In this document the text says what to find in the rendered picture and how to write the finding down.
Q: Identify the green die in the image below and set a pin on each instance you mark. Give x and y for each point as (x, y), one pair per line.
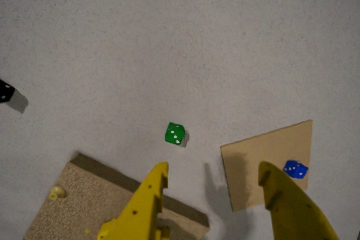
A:
(174, 133)

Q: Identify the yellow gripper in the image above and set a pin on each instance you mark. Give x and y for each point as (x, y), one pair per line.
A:
(294, 215)

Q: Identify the blue die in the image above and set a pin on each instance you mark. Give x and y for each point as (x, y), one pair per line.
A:
(295, 169)

